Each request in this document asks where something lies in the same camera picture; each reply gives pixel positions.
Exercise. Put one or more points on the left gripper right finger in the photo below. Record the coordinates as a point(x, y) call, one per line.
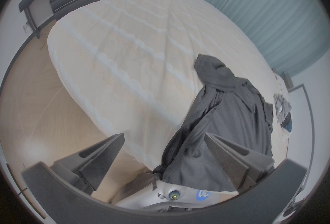
point(232, 166)

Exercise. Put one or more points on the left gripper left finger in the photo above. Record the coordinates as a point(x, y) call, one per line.
point(98, 166)

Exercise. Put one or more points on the black T-shirt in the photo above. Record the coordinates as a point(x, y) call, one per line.
point(232, 114)

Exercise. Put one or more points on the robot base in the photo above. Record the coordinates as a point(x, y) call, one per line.
point(144, 197)

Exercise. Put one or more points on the dark blue garment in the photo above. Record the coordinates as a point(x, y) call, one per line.
point(288, 128)

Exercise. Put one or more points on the black glossy garment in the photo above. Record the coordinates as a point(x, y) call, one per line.
point(285, 123)

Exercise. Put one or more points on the grey shorts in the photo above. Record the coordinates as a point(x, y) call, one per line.
point(282, 107)

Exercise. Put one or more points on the white printed pillow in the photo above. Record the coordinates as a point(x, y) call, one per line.
point(278, 82)

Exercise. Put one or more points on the grey bedside table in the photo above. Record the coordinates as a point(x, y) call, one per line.
point(288, 81)

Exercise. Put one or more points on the bed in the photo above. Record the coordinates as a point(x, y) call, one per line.
point(129, 63)

